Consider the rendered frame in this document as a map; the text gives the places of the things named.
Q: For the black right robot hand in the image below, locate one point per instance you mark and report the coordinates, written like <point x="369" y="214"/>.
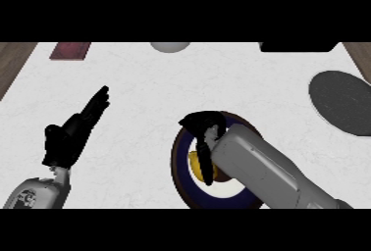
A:
<point x="206" y="125"/>

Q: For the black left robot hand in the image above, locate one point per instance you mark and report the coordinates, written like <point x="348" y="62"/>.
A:
<point x="73" y="134"/>

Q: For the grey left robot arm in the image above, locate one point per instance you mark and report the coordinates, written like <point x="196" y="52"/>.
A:
<point x="41" y="192"/>

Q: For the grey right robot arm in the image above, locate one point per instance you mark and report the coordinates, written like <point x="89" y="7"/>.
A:
<point x="268" y="170"/>

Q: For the yellow lemon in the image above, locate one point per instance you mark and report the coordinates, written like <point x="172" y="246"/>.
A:
<point x="194" y="163"/>

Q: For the blue and white plate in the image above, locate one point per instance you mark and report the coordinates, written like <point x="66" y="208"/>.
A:
<point x="186" y="183"/>

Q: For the grey round bowl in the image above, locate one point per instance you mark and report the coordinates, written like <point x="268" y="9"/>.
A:
<point x="171" y="46"/>

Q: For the dark red flat board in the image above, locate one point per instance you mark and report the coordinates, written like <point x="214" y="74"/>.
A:
<point x="70" y="50"/>

